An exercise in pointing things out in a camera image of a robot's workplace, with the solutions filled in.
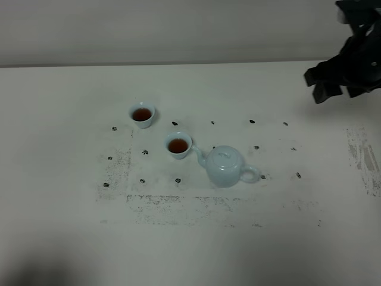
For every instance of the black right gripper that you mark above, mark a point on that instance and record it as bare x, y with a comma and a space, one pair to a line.
356, 67

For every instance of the light blue porcelain teapot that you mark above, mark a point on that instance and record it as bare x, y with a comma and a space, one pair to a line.
225, 166

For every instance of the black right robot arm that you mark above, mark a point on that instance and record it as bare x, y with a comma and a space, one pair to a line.
363, 17

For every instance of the near light blue teacup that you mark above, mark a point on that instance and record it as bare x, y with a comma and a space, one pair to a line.
178, 144

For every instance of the light blue teacup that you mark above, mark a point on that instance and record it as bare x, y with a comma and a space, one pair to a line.
178, 144
142, 114

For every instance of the far light blue teacup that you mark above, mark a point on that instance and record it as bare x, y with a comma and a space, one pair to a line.
142, 114

